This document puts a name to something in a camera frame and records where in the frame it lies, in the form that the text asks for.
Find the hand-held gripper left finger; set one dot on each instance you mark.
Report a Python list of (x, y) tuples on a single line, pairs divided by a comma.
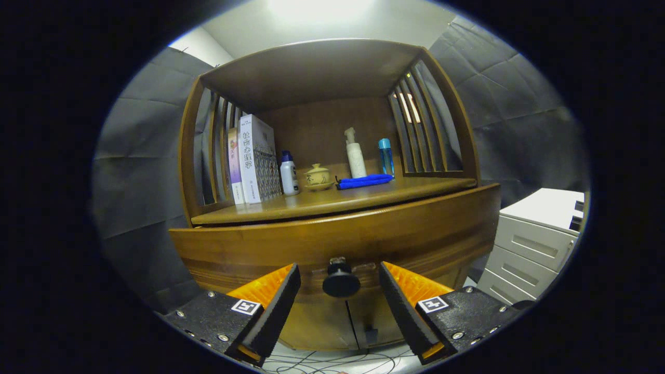
[(275, 311)]

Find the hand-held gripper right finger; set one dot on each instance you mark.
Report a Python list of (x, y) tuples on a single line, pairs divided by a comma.
[(404, 311)]

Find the wooden drawer with black knob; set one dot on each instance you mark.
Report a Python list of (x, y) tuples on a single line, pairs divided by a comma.
[(337, 234)]

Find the wooden countertop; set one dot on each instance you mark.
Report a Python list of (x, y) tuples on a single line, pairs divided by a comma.
[(332, 200)]

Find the white filing cabinet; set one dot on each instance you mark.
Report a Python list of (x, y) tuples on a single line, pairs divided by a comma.
[(535, 244)]

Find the brown wooden cabinet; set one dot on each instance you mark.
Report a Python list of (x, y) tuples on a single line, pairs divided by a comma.
[(322, 72)]

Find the white bottle with blue cap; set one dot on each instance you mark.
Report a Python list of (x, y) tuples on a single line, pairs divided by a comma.
[(289, 176)]

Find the blue folded cloth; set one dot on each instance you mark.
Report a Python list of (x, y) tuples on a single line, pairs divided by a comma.
[(363, 181)]

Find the yellow lidded teacup with saucer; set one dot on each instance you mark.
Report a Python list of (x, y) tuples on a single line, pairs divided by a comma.
[(318, 176)]

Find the purple book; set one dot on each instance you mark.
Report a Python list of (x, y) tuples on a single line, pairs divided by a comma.
[(235, 166)]

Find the thick white book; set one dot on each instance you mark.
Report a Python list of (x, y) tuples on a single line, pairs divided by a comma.
[(254, 161)]

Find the clear blue bottle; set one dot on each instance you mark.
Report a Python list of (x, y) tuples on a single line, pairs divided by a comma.
[(386, 158)]

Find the white pump bottle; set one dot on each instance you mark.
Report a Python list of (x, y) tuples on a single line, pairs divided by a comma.
[(356, 161)]

